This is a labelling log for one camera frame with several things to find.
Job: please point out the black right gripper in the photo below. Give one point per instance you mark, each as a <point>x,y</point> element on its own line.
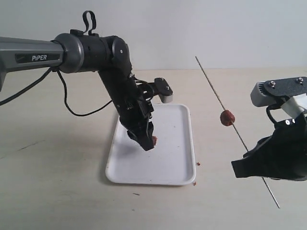
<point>280,156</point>

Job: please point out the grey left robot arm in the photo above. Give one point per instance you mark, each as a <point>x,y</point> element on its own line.
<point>74,52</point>

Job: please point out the thin metal skewer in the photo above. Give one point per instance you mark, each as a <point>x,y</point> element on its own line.
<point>220,102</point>

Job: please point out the red meatball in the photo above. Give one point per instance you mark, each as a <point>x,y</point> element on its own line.
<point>154,140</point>
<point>227,118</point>

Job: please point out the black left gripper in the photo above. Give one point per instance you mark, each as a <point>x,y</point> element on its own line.
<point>134,115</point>

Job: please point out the white rectangular plastic tray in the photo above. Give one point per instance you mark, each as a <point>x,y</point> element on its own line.
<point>170,162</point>

